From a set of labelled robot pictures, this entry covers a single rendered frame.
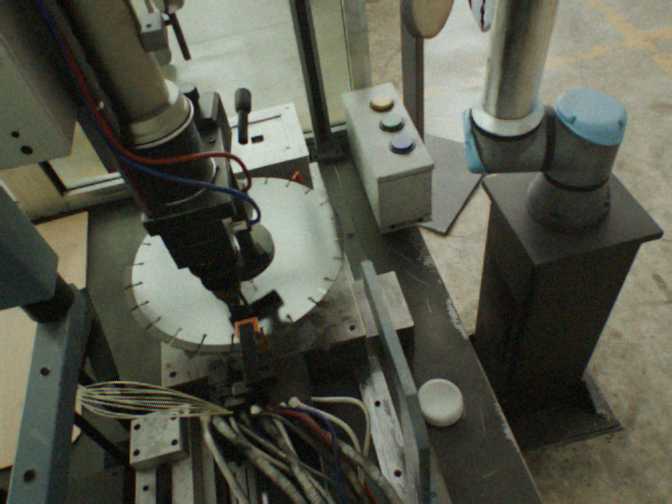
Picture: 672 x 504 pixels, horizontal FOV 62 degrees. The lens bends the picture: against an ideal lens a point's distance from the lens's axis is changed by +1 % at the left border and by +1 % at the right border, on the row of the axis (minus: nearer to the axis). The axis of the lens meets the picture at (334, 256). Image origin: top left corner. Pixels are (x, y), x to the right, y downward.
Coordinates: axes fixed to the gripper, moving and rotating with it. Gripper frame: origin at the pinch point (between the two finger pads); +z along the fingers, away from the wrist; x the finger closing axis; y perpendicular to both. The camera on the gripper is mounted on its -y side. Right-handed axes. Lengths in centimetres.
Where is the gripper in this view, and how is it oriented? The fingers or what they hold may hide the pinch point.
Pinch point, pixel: (483, 28)
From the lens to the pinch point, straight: 138.2
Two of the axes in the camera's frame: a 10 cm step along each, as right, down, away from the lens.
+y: 6.2, -6.5, 4.4
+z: 1.3, 6.4, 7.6
